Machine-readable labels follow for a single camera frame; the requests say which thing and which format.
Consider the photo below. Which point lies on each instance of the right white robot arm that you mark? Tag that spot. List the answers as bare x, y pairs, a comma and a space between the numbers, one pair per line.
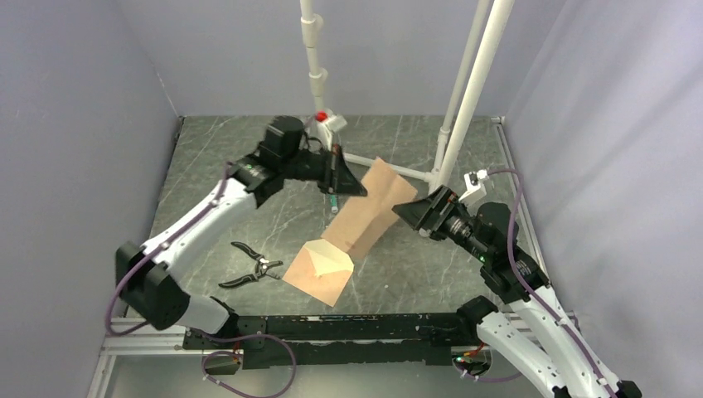
556, 360

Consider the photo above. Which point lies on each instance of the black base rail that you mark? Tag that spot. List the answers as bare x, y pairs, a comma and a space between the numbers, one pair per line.
264, 341

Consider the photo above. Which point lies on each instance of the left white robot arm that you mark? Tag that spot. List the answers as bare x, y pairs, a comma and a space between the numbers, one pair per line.
147, 275

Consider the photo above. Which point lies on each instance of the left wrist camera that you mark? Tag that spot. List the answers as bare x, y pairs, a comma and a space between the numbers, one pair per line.
325, 126

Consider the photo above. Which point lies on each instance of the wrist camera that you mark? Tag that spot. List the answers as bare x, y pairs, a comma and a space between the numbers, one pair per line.
325, 126
475, 187

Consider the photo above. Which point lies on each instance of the green white glue stick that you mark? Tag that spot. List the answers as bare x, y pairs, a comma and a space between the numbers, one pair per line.
333, 203

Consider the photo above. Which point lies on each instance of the white PVC pipe frame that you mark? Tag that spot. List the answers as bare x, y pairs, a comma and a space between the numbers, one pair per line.
488, 25

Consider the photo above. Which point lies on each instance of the tan paper letter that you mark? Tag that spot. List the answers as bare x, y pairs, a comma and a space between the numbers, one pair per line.
362, 221

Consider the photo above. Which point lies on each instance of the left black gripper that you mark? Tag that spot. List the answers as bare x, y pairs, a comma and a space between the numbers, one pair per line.
338, 178

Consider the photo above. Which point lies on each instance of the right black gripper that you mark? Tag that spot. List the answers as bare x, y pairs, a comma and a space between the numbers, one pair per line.
418, 213

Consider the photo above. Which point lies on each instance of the tan envelope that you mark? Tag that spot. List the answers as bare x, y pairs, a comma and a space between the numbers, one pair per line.
320, 270

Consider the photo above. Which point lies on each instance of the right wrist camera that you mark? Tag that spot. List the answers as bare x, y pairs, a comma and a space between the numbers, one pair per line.
475, 187

